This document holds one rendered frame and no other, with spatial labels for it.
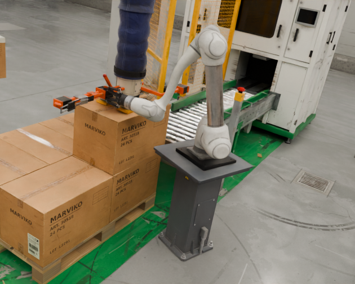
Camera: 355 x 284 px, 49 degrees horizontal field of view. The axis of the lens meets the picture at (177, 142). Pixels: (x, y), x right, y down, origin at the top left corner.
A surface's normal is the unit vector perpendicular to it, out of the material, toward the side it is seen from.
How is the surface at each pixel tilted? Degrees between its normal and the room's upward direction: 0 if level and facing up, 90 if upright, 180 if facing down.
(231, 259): 0
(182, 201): 90
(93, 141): 90
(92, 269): 0
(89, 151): 90
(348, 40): 90
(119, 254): 0
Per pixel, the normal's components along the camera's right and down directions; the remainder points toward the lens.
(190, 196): -0.78, 0.15
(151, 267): 0.15, -0.90
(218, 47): 0.18, 0.29
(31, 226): -0.52, 0.28
